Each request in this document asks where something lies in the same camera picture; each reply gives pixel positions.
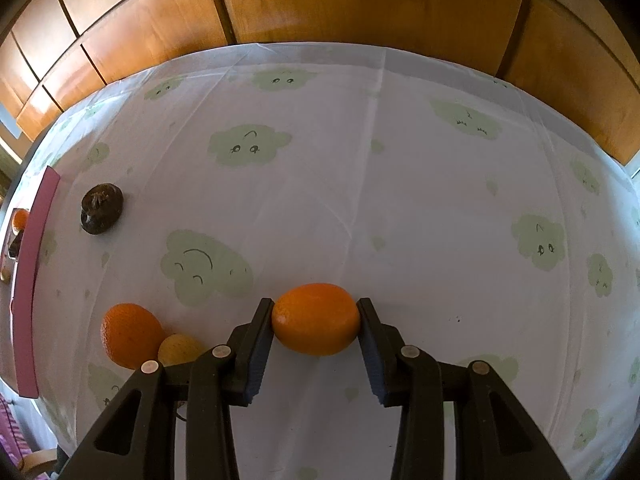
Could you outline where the white cloud-print tablecloth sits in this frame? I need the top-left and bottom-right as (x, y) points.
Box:
(0, 42), (640, 480)

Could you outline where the wooden wardrobe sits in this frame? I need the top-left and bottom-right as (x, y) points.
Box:
(0, 0), (640, 166)

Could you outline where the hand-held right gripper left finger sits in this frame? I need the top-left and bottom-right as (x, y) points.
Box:
(59, 297), (275, 480)

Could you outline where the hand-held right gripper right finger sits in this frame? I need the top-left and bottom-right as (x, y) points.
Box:
(356, 297), (571, 480)

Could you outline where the purple patterned cloth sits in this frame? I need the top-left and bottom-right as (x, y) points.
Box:
(0, 392), (31, 461)

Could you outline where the small pale yellow fruit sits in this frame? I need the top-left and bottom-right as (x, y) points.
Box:
(157, 333), (206, 367)

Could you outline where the pink-rimmed white box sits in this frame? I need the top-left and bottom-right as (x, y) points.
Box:
(0, 167), (62, 397)

